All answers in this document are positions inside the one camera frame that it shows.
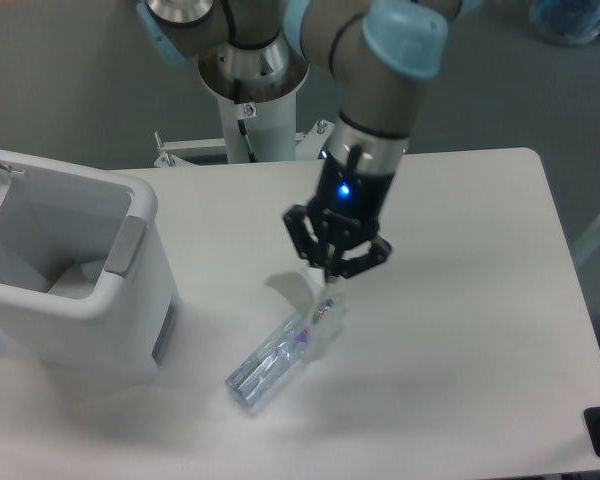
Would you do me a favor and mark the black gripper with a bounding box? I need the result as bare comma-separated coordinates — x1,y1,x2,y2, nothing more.
283,153,395,284

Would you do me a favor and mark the white plastic packaging bag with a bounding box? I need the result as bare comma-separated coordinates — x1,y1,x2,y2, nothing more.
264,264,346,362

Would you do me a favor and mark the clear plastic water bottle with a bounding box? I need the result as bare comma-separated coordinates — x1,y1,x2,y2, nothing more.
225,295,345,411

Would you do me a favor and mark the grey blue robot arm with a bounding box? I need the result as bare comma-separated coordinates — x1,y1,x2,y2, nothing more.
136,1,476,283

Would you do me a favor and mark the white trash can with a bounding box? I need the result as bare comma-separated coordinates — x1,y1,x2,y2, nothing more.
0,150,179,381

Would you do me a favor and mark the blue plastic bag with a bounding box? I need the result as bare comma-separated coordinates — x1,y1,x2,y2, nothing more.
529,1,600,47

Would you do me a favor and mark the white metal base frame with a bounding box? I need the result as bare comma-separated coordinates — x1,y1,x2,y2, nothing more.
153,119,335,168

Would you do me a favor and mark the black cable on pedestal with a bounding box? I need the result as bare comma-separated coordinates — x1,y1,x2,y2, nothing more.
232,78,259,164

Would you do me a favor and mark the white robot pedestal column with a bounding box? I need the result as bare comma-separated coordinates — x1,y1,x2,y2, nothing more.
198,34,309,164

